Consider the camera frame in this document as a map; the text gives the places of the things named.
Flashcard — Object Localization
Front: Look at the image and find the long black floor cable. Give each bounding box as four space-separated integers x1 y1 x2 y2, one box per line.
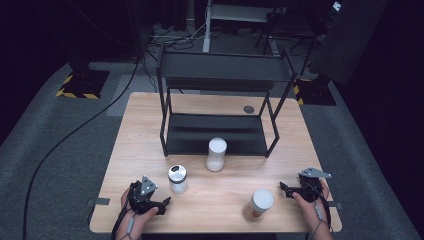
22 56 142 240

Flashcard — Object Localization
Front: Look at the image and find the white cup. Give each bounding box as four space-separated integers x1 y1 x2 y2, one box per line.
241 188 275 224

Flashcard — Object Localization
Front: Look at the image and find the black metal two-tier shelf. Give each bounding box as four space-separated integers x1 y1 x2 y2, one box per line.
155 44 298 159

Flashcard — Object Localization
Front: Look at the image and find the black tripod stand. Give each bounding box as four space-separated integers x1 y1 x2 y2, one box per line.
254 8 319 77

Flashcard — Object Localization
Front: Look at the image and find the bundle of floor cables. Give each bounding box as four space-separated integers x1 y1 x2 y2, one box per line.
145 22 208 52

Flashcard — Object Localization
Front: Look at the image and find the person's right hand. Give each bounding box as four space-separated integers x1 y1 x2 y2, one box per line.
292 181 332 240

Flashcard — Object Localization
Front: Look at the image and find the silver-lid glass shaker jar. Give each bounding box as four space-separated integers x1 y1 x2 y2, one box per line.
167 163 188 195

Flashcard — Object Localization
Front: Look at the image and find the tall white-lid salt jar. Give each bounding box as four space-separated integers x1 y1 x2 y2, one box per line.
205 137 228 173

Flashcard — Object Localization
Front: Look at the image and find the large dark panel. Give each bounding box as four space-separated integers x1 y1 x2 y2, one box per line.
307 0 390 87

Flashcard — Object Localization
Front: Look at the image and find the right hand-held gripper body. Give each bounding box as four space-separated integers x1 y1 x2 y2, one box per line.
292 167 333 204

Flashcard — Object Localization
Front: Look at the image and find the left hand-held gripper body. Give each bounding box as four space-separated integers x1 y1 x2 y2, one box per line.
128 175 163 215

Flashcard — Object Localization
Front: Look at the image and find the person's left hand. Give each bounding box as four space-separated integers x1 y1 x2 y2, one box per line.
114 188 160 240

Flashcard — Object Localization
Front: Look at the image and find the yellow-black striped base plate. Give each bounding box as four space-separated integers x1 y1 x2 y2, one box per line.
292 77 337 107
55 68 111 100

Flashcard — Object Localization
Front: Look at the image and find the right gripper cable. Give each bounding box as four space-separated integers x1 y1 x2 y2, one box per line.
308 181 334 238

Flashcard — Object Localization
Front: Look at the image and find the white metal stand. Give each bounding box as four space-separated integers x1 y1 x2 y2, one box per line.
202 0 278 54

